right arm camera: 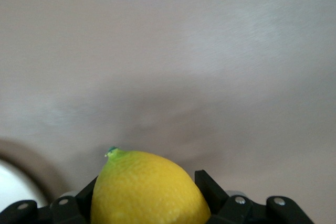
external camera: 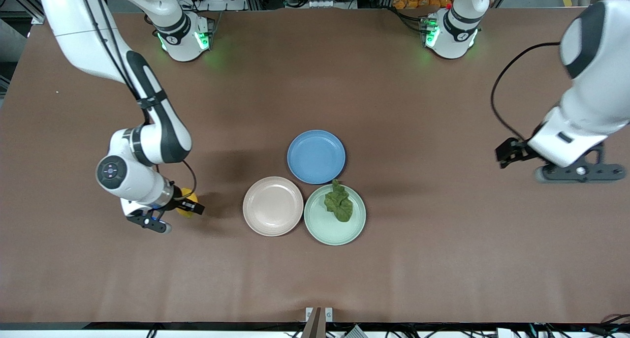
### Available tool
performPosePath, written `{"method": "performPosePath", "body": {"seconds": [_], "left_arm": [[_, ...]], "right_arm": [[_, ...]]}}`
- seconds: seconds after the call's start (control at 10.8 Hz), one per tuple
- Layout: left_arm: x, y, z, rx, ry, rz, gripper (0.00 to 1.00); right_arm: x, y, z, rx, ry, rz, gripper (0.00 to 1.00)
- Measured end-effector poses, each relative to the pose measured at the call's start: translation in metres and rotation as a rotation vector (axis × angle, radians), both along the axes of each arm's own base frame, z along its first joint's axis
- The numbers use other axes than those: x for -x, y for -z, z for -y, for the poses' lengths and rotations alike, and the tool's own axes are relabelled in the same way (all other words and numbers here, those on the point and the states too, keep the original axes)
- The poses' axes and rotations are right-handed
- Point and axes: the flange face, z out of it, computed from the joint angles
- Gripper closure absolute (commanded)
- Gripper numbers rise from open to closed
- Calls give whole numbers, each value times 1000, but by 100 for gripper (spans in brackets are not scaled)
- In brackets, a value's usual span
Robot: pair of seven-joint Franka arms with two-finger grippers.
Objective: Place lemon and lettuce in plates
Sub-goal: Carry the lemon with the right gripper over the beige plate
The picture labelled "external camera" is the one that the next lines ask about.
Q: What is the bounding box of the yellow lemon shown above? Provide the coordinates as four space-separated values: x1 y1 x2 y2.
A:
176 187 199 218

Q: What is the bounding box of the black base cable bundle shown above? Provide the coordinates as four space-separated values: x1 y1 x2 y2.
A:
389 6 429 33

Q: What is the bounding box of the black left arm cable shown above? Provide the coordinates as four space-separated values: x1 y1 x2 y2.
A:
491 42 562 143

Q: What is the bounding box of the blue plate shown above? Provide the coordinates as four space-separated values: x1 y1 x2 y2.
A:
287 129 346 185

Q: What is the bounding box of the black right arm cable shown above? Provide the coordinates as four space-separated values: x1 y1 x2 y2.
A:
79 0 197 198

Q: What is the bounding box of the green lettuce leaf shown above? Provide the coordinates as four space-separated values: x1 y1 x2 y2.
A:
324 179 354 223

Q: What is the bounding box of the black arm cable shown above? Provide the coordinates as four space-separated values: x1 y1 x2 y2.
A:
491 42 562 143
79 0 197 198

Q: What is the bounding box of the beige plate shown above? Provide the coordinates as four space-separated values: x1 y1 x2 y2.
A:
242 176 304 237

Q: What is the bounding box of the camera pole bracket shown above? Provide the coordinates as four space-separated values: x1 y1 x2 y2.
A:
301 306 334 338

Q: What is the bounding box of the mint green plate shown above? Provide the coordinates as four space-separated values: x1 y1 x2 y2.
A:
304 184 367 246

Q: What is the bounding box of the aluminium frame rail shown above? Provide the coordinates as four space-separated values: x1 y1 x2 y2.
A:
0 0 46 24

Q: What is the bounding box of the brown table cover sheet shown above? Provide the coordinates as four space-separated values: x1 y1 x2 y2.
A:
0 8 630 325

